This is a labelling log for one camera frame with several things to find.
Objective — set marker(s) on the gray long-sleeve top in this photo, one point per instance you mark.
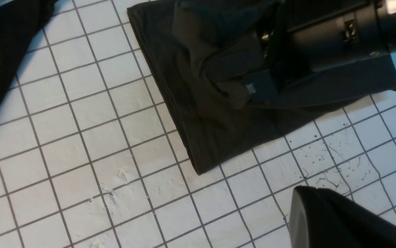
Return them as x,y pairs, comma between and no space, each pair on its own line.
198,51

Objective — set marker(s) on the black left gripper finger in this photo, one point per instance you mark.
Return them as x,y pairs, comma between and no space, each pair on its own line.
323,218

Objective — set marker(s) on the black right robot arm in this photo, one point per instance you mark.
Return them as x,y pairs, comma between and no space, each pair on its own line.
341,167

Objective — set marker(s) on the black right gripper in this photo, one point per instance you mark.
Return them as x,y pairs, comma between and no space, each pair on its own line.
325,33

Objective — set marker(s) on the black garment pile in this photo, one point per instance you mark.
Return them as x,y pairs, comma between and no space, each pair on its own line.
20,21

